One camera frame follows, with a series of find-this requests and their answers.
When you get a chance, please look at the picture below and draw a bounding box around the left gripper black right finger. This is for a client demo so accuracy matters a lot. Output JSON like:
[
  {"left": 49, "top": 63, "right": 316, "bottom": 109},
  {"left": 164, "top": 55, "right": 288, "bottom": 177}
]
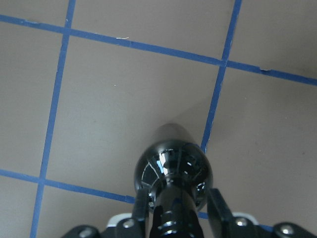
[{"left": 207, "top": 188, "right": 233, "bottom": 222}]

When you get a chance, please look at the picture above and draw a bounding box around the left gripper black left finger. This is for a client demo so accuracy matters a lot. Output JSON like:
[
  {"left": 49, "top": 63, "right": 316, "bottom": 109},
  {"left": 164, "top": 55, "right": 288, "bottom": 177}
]
[{"left": 132, "top": 188, "right": 149, "bottom": 221}]

